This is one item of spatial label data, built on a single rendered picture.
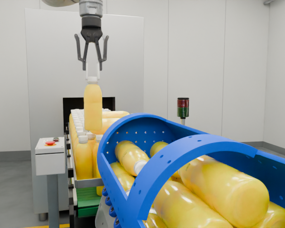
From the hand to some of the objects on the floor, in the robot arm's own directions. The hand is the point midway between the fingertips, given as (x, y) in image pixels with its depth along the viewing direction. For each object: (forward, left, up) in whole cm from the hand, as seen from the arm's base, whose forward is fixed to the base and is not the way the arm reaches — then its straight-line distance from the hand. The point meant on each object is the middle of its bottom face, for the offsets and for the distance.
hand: (92, 71), depth 103 cm
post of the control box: (-18, +6, -137) cm, 139 cm away
